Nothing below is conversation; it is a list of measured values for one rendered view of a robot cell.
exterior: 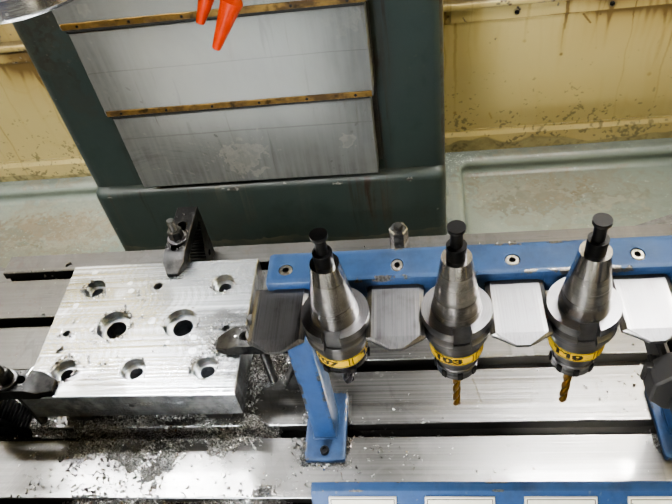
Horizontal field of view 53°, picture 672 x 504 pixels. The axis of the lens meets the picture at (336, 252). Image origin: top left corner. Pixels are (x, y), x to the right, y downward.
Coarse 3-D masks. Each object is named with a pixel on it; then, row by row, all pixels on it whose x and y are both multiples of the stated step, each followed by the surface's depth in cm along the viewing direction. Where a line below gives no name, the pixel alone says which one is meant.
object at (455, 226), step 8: (448, 224) 53; (456, 224) 53; (464, 224) 53; (448, 232) 53; (456, 232) 52; (464, 232) 52; (448, 240) 55; (456, 240) 53; (464, 240) 54; (448, 248) 54; (456, 248) 54; (464, 248) 54; (448, 256) 54; (456, 256) 54; (464, 256) 54
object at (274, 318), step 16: (304, 288) 65; (256, 304) 64; (272, 304) 64; (288, 304) 64; (256, 320) 63; (272, 320) 63; (288, 320) 63; (256, 336) 62; (272, 336) 62; (288, 336) 61; (304, 336) 62; (272, 352) 61
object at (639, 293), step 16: (624, 288) 60; (640, 288) 60; (656, 288) 60; (624, 304) 59; (640, 304) 59; (656, 304) 59; (624, 320) 58; (640, 320) 58; (656, 320) 57; (640, 336) 57; (656, 336) 57
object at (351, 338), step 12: (360, 300) 62; (360, 312) 61; (312, 324) 61; (360, 324) 60; (312, 336) 60; (324, 336) 61; (336, 336) 60; (348, 336) 59; (360, 336) 61; (324, 348) 61; (348, 348) 61
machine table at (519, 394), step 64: (64, 256) 119; (128, 256) 117; (256, 256) 113; (0, 320) 111; (384, 384) 93; (448, 384) 92; (512, 384) 90; (576, 384) 89; (640, 384) 88; (0, 448) 94; (64, 448) 93; (128, 448) 91; (192, 448) 90; (256, 448) 89; (384, 448) 87; (448, 448) 85; (512, 448) 84; (576, 448) 83; (640, 448) 82
